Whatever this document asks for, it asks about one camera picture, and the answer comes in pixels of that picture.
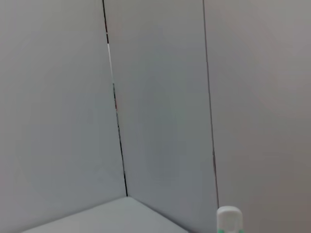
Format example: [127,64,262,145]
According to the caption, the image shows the green utility knife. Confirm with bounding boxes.
[216,205,244,233]

